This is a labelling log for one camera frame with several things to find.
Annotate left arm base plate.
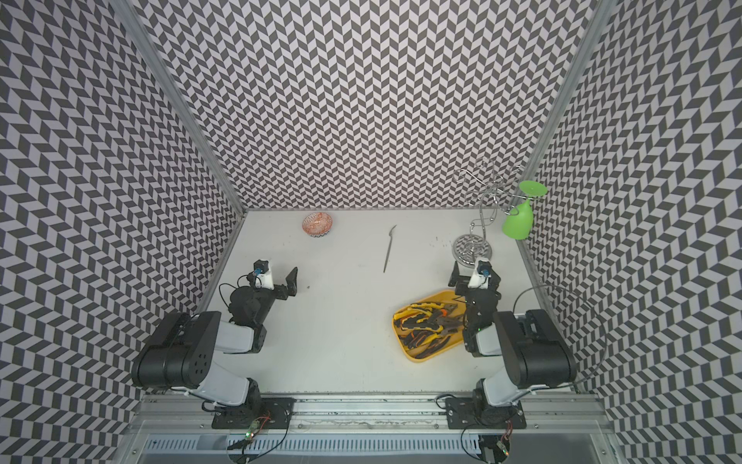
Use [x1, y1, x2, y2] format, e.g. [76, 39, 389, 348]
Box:
[212, 396, 296, 430]

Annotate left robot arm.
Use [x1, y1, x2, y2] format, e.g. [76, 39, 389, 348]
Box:
[131, 260, 299, 414]

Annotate silver metal fork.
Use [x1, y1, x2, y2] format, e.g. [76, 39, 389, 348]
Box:
[383, 224, 397, 274]

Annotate green plastic goblet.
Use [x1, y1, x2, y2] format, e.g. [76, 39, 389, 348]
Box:
[502, 181, 548, 241]

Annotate orange patterned small bowl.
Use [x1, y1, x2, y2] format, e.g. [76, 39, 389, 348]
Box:
[301, 212, 334, 238]

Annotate aluminium front rail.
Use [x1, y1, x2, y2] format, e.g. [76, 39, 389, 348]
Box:
[126, 391, 613, 437]

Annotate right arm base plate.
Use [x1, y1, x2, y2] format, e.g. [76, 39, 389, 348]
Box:
[442, 396, 528, 430]

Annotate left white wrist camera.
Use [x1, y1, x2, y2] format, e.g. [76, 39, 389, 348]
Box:
[250, 260, 274, 290]

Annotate chrome wire cup stand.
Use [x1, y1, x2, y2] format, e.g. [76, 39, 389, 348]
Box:
[452, 160, 525, 268]

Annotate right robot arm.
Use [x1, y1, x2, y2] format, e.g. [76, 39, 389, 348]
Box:
[448, 258, 578, 412]

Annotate yellow combination pliers in box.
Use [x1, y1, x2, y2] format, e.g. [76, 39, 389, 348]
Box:
[392, 302, 458, 333]

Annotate orange cutter pliers in box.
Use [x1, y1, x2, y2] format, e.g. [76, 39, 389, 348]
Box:
[398, 326, 463, 363]

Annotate yellow plastic storage box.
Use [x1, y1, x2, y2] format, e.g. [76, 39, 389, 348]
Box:
[391, 290, 466, 363]

